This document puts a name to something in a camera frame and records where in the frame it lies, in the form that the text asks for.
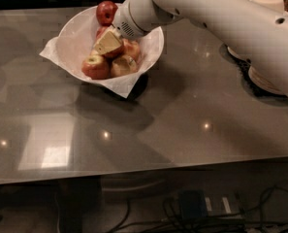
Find lower stack paper plates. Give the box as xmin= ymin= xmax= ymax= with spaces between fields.
xmin=248 ymin=67 xmax=282 ymax=95

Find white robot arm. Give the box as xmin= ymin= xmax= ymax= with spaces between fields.
xmin=94 ymin=0 xmax=288 ymax=97

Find black tray mat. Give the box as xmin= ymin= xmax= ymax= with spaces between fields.
xmin=219 ymin=44 xmax=288 ymax=106

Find yellow green apple front right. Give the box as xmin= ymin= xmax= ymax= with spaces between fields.
xmin=111 ymin=54 xmax=138 ymax=78

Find red apple top back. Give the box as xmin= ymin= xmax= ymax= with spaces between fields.
xmin=96 ymin=1 xmax=118 ymax=26

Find pale red apple right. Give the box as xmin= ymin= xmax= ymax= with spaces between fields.
xmin=123 ymin=39 xmax=141 ymax=61

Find white paper liner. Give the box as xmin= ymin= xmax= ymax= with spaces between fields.
xmin=40 ymin=36 xmax=141 ymax=98

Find black power adapter box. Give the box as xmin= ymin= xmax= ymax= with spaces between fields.
xmin=178 ymin=190 xmax=208 ymax=219

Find black floor cables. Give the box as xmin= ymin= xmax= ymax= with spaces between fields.
xmin=106 ymin=184 xmax=288 ymax=233

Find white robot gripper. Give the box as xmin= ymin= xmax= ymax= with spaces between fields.
xmin=93 ymin=0 xmax=183 ymax=56

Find white bowl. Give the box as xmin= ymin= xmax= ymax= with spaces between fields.
xmin=55 ymin=7 xmax=164 ymax=85

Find red yellow apple front left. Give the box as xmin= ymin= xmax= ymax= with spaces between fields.
xmin=81 ymin=54 xmax=110 ymax=80

